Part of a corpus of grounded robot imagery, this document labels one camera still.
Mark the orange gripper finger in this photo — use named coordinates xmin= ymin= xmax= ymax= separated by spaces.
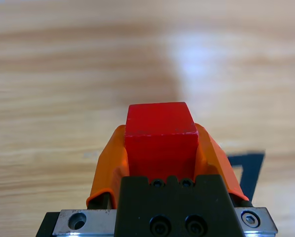
xmin=85 ymin=124 xmax=130 ymax=210
xmin=193 ymin=122 xmax=253 ymax=208

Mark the red wooden block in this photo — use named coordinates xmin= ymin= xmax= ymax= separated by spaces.
xmin=124 ymin=101 xmax=199 ymax=179

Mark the black tape square outline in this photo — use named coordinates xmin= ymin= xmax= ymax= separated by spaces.
xmin=227 ymin=150 xmax=266 ymax=203

